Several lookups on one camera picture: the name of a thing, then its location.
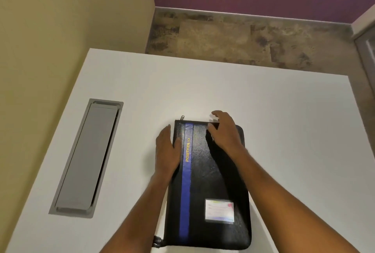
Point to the black zip portfolio folder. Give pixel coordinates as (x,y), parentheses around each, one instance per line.
(211,179)

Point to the person's left forearm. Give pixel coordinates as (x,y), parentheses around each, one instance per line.
(137,217)

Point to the person's left hand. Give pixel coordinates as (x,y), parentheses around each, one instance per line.
(165,154)

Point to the person's right forearm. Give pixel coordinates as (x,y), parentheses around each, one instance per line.
(290,206)

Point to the person's right hand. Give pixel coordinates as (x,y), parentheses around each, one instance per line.
(227,135)

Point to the white framed glass door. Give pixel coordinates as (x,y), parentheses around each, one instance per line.
(364,47)

